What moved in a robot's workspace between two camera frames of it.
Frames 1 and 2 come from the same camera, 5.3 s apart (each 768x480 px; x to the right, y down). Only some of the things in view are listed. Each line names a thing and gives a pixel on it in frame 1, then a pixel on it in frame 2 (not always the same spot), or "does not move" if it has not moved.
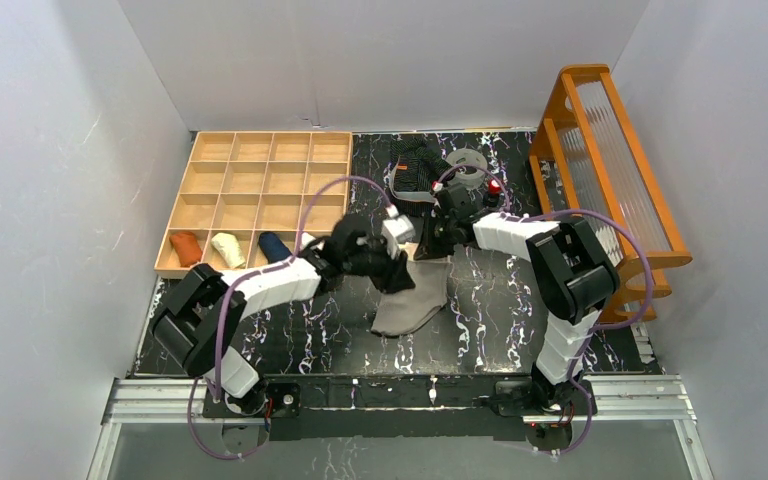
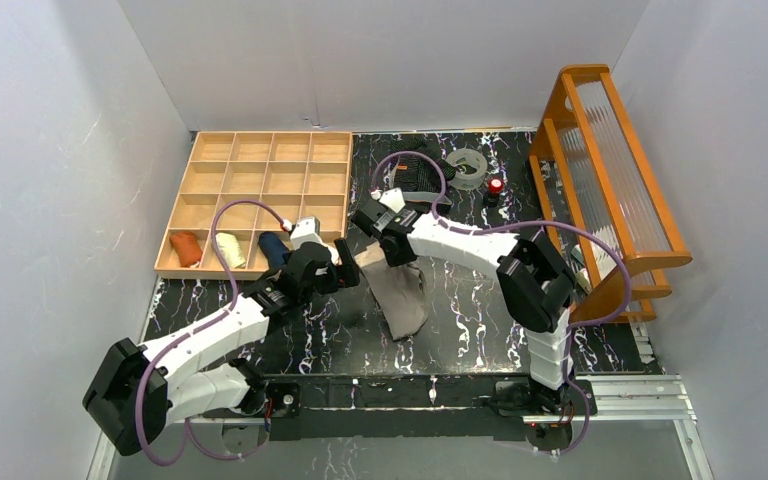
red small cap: (494, 187) does not move
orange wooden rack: (588, 164) does not move
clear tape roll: (470, 166) does not move
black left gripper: (389, 266) → (342, 266)
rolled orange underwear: (186, 247) does not move
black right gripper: (437, 234) → (393, 244)
